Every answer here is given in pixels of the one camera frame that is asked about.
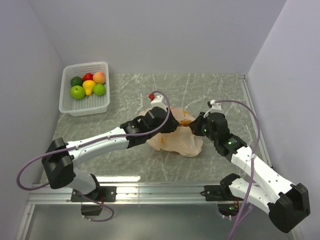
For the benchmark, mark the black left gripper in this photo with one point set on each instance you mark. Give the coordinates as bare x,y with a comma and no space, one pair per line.
173,124

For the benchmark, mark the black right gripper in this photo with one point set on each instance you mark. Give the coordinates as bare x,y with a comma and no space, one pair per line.
195,125

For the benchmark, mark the translucent orange plastic bag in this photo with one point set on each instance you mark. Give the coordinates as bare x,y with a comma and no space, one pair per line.
181,141

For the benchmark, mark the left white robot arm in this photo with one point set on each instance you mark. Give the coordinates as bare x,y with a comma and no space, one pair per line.
61,167

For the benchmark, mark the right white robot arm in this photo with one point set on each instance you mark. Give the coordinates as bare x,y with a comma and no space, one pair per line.
287,204

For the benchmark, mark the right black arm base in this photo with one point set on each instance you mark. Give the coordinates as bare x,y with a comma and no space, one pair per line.
215,193

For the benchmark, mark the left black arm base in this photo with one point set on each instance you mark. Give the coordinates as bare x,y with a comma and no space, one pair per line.
91,205

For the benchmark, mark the light green round fruit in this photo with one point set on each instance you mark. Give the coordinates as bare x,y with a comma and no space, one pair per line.
99,89

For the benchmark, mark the peach fruit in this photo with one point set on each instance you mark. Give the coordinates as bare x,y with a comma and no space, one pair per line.
99,77

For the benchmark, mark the red fruit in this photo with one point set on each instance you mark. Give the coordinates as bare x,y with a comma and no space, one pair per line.
87,76

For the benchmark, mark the dark green fruit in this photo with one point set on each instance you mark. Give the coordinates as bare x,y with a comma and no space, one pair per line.
76,81

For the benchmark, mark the white perforated plastic basket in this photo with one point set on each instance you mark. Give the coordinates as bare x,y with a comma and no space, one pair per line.
89,105

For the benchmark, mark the yellow pear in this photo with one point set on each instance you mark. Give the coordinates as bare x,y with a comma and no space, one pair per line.
88,86

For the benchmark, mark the green apple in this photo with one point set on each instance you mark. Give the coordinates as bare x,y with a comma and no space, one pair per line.
77,92

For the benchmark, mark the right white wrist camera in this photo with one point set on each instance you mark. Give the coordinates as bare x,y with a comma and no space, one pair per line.
214,107

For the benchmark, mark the aluminium mounting rail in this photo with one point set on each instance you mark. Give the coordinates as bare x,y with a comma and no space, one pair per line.
141,211

